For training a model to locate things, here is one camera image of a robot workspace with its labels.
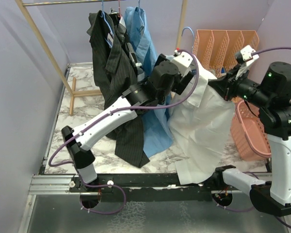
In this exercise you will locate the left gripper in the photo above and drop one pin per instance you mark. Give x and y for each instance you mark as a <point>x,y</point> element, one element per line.
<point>181,80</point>

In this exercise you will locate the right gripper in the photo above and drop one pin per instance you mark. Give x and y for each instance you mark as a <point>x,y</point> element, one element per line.
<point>226,85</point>

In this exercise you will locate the white shirt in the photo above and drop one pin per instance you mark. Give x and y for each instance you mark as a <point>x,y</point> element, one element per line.
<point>200,126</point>

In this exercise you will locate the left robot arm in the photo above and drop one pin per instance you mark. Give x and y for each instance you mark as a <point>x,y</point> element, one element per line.
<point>167,76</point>

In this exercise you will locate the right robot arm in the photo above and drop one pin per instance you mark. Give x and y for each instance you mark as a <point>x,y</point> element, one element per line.
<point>273,98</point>

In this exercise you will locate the black pinstripe shirt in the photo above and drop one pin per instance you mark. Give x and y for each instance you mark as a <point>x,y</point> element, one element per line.
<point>114,74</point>

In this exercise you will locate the grey plaid shirt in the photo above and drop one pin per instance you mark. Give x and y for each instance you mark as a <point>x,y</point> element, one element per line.
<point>122,35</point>

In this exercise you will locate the orange file organizer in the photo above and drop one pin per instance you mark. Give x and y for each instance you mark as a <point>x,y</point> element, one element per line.
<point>215,49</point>

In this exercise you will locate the pink laundry basket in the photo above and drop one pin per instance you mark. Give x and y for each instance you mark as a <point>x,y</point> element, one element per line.
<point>248,134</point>

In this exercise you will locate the wooden clothes rack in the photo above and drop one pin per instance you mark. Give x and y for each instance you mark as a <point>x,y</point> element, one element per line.
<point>70,88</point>

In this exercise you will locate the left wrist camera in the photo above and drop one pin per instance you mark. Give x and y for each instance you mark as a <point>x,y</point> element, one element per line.
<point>183,61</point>

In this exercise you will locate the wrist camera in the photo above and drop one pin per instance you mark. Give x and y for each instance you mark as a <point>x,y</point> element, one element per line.
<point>183,61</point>
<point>245,58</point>

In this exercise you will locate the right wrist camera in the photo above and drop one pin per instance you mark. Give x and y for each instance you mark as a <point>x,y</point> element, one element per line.
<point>245,58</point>

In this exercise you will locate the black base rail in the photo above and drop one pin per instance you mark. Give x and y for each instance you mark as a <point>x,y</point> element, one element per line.
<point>147,188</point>

